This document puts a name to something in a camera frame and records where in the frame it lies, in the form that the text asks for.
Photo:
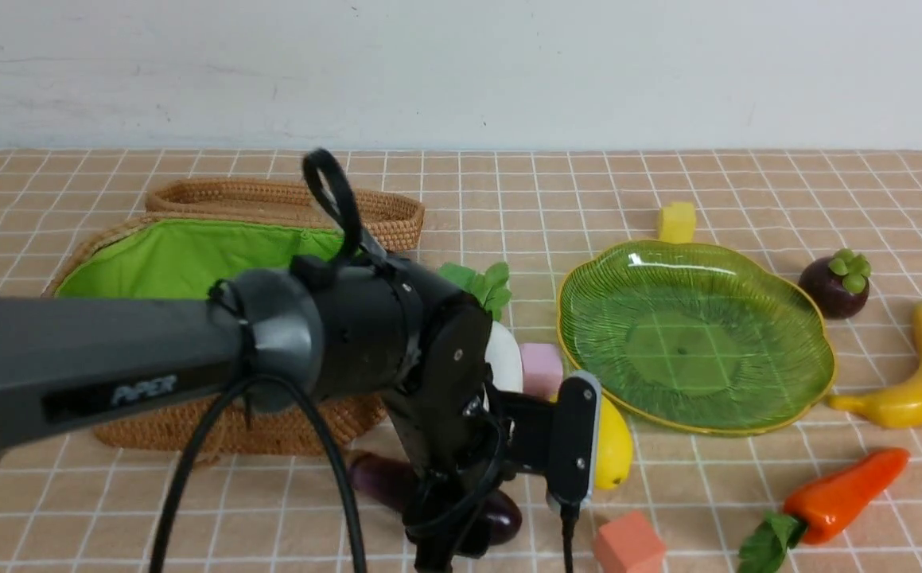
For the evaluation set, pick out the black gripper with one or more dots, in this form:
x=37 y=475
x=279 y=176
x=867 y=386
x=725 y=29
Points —
x=456 y=448

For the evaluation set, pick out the purple eggplant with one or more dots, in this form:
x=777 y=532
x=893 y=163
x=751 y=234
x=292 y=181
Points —
x=392 y=483

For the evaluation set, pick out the white radish with green leaves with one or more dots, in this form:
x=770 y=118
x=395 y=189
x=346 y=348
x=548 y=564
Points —
x=491 y=289

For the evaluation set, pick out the yellow lemon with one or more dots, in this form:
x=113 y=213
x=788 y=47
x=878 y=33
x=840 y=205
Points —
x=614 y=447

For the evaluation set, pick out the orange carrot with green leaves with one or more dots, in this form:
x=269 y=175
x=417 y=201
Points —
x=820 y=510

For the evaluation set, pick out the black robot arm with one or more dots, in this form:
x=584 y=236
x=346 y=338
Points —
x=278 y=338

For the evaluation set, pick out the pink foam cube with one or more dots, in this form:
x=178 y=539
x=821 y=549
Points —
x=543 y=369

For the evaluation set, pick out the orange foam cube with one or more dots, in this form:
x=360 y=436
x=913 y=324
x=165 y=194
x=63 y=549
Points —
x=629 y=543

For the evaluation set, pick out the woven wicker basket lid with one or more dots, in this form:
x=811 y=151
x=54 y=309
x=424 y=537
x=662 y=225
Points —
x=395 y=220

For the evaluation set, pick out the green glass leaf plate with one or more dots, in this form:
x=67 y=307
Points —
x=696 y=337

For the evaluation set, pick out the yellow foam cube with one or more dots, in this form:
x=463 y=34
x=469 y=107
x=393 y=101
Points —
x=676 y=223

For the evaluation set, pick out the woven wicker basket green lining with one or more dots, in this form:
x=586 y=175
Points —
x=155 y=256

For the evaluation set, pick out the dark purple mangosteen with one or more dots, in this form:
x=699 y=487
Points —
x=839 y=284

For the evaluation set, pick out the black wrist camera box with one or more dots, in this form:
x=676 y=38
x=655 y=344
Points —
x=529 y=422

